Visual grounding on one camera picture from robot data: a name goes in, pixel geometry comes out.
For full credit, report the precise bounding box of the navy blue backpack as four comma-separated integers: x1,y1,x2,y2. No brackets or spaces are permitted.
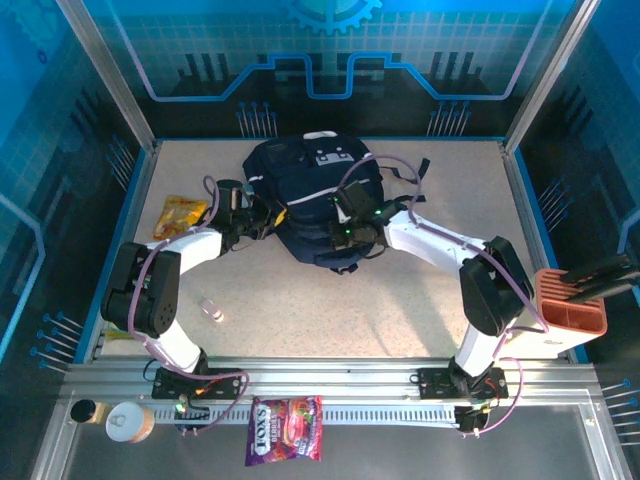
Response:
242,130,432,275

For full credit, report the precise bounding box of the small clear bottle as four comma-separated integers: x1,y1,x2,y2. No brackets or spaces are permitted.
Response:
199,297,225,324

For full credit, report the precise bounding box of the yellow orange snack bag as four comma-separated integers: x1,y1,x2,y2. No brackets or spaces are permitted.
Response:
151,195,209,242

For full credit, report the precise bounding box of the purple Fox's berries candy bag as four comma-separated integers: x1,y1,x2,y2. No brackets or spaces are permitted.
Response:
243,394,324,468

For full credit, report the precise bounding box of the terracotta white knife block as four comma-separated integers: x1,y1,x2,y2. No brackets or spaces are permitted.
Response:
499,267,610,360

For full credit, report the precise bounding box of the brown bottle black cap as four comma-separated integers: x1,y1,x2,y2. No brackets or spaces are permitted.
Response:
69,398,109,425

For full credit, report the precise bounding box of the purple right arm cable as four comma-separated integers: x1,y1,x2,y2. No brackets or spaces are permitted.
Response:
342,155,549,439

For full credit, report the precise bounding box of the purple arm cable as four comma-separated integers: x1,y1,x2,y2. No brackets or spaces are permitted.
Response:
342,155,549,439
127,174,251,436

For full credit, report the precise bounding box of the aluminium side rail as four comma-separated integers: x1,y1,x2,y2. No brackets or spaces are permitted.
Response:
89,142,161,364
499,142,576,364

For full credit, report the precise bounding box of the aluminium front rail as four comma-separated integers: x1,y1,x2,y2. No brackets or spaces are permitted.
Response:
62,355,599,401

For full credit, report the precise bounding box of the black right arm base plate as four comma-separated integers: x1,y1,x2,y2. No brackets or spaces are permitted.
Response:
416,366,510,401

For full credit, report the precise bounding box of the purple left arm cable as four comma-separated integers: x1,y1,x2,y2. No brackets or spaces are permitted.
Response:
127,174,251,436

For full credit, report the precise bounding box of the white slotted cable duct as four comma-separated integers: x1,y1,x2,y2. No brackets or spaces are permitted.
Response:
149,403,464,427

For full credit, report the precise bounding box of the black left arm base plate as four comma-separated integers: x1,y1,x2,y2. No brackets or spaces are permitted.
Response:
151,366,245,401

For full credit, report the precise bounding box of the aluminium frame post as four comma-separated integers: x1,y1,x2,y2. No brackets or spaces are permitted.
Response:
53,0,160,154
502,0,604,156

